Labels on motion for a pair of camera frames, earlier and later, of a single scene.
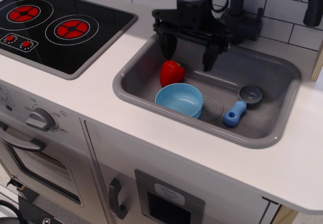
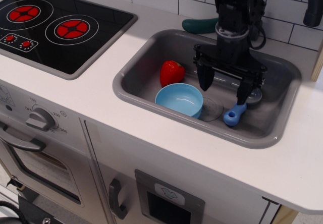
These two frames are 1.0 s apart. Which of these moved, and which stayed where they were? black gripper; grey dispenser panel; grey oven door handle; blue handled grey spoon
Moved: black gripper
Stayed: grey oven door handle; grey dispenser panel; blue handled grey spoon
